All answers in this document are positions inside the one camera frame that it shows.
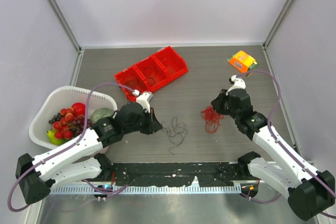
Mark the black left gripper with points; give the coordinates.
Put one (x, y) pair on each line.
(154, 125)

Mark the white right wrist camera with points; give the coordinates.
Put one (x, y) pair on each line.
(236, 83)

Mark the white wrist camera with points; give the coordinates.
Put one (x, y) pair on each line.
(236, 83)
(143, 99)

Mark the red three-compartment bin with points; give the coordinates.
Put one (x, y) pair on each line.
(153, 72)

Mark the dark grape bunch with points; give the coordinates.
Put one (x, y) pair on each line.
(80, 121)

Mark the red apple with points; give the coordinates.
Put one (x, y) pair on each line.
(78, 109)

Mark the white plastic basket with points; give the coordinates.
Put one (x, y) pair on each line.
(60, 98)

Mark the green melon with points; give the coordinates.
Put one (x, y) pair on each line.
(101, 113)

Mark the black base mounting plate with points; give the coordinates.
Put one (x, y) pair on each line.
(208, 174)

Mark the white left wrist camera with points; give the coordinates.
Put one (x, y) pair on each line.
(143, 99)

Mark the white slotted cable duct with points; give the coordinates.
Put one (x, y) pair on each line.
(85, 189)

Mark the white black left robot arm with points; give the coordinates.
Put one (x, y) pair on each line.
(80, 158)

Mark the orange green carton box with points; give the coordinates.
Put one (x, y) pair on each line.
(243, 62)

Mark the yellow green pear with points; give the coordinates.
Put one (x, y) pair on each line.
(52, 137)

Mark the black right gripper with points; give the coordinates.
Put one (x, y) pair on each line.
(217, 103)

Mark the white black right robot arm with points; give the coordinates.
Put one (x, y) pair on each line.
(308, 191)

